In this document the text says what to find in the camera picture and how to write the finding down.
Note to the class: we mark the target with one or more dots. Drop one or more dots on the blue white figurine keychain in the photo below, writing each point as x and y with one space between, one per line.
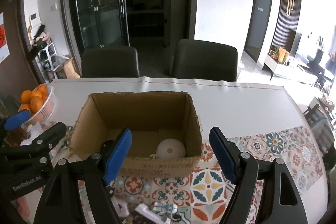
168 210

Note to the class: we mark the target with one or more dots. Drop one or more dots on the black glass door cabinet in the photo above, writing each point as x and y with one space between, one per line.
153 27

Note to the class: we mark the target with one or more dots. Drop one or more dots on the right black dining chair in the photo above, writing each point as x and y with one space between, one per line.
197 59

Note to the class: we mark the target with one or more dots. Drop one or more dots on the white shoe shelf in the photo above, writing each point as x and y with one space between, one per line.
45 50

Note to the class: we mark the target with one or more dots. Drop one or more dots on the black dining chair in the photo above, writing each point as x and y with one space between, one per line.
110 62
197 59

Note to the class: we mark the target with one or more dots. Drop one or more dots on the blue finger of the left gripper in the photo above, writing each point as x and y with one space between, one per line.
17 120
49 139

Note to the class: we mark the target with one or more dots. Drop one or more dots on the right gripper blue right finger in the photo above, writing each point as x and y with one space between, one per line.
226 156

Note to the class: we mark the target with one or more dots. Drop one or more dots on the colourful patterned table runner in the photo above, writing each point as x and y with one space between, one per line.
203 195

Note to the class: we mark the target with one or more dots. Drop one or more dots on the white basket of oranges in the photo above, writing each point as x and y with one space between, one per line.
40 103

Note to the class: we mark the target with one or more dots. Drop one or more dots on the white power strip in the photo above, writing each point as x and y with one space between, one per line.
144 210

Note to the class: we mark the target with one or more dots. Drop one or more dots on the silver computer mouse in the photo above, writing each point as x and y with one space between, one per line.
121 207

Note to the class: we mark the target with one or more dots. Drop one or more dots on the left black dining chair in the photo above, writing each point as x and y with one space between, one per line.
110 62

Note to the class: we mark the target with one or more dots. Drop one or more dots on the brown cardboard box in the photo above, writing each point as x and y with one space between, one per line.
152 117

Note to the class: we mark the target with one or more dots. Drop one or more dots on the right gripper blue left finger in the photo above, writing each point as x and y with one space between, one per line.
114 153

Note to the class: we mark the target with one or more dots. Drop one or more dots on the round pink night light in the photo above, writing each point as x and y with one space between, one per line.
169 149

